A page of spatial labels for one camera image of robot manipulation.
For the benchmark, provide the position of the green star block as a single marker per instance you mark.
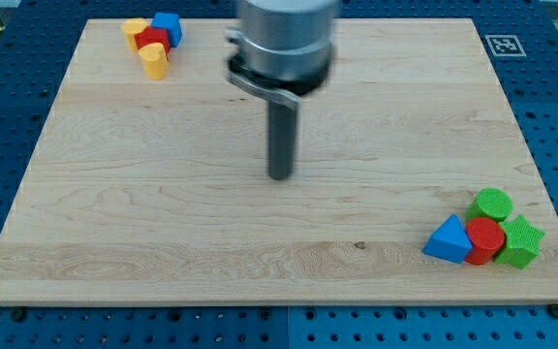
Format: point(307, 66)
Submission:
point(522, 243)

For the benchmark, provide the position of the blue cube block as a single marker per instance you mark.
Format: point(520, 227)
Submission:
point(171, 23)

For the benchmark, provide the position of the light wooden board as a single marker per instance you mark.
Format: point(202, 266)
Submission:
point(145, 192)

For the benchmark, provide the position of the yellow heart block front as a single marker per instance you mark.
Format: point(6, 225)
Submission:
point(154, 60)

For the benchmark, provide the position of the white fiducial marker tag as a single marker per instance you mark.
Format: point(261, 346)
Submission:
point(504, 45)

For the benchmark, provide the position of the blue triangle block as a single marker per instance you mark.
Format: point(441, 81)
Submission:
point(449, 242)

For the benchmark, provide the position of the yellow block rear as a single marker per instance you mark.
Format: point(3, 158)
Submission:
point(130, 28)

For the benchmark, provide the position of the red cylinder block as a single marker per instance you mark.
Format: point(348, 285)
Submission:
point(487, 238)

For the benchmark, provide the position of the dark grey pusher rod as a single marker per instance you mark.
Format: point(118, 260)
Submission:
point(281, 140)

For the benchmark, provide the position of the green cylinder block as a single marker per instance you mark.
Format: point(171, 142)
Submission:
point(492, 203)

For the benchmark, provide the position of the red block top left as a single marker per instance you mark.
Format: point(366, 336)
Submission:
point(150, 35)

